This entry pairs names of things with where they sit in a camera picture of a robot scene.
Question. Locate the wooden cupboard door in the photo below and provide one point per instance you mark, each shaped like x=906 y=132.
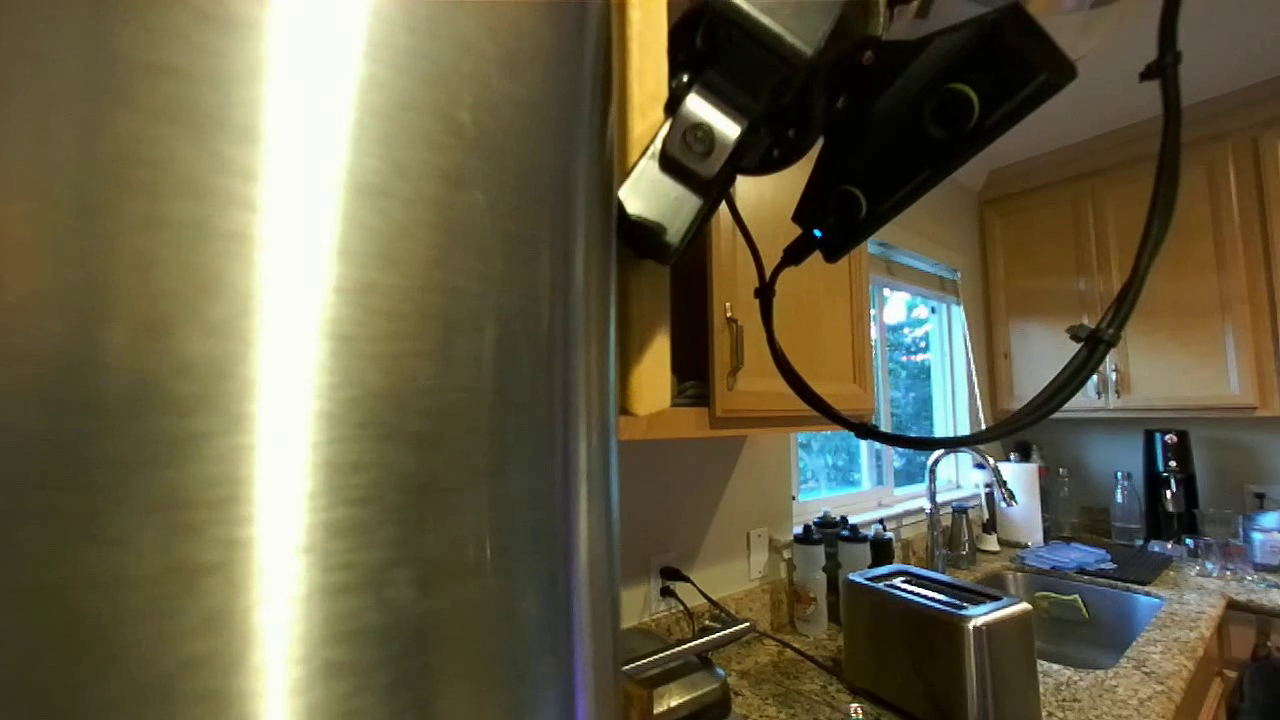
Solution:
x=822 y=312
x=638 y=99

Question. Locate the stainless steel refrigerator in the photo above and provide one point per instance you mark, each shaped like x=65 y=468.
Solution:
x=306 y=363

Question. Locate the black coffee machine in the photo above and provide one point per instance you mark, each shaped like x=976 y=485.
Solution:
x=1169 y=485

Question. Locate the stainless steel sink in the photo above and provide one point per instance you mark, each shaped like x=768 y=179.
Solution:
x=1081 y=622

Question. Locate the chrome kitchen faucet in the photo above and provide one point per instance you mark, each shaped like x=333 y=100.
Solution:
x=953 y=479

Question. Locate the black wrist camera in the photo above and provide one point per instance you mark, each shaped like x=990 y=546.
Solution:
x=915 y=115

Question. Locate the open wooden cupboard shelves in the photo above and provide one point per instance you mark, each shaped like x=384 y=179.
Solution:
x=691 y=335

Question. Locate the blue sponge cloth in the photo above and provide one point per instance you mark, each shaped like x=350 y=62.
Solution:
x=1071 y=557

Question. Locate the stainless steel toaster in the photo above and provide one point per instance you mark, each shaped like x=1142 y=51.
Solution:
x=938 y=650

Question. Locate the paper towel roll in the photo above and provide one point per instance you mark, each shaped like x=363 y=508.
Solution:
x=1022 y=523

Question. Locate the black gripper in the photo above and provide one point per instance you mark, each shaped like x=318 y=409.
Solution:
x=745 y=99

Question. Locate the white bottle black cap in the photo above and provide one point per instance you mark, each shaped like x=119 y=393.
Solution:
x=854 y=550
x=808 y=580

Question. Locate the window with white frame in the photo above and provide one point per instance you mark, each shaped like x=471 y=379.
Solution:
x=927 y=385

